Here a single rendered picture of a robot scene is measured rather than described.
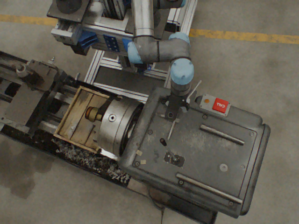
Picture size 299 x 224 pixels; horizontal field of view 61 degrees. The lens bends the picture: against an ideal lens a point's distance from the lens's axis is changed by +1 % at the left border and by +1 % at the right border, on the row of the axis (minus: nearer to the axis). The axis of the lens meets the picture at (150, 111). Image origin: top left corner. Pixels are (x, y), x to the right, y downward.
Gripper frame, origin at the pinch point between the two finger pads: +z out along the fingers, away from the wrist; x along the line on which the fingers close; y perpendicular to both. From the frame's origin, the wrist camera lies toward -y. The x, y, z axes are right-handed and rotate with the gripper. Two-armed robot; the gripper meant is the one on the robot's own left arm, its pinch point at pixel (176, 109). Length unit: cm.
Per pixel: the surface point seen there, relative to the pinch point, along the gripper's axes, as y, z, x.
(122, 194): -51, 130, 28
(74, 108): -10, 41, 64
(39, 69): 5, 33, 95
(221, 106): 10.1, 3.0, -18.7
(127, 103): -3.2, 8.6, 24.4
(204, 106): 7.7, 4.1, -11.4
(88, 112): -12.8, 18.0, 44.6
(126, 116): -10.0, 6.1, 21.5
